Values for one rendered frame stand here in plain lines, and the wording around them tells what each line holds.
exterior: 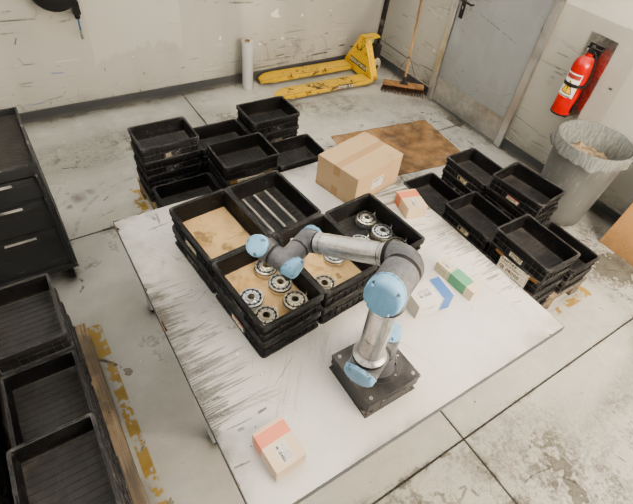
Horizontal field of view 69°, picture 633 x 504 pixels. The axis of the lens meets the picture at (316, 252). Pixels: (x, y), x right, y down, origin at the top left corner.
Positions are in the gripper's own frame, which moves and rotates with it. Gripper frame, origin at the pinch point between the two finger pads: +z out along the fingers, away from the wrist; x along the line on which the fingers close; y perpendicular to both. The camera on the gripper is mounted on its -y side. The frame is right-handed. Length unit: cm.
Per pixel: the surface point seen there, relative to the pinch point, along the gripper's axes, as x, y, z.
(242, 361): 37.6, -26.0, 2.4
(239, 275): 25.5, 7.6, 12.3
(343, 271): -12.9, -11.6, 29.6
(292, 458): 27, -64, -21
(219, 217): 27, 42, 30
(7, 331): 130, 38, -1
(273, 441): 31, -56, -20
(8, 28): 129, 292, 101
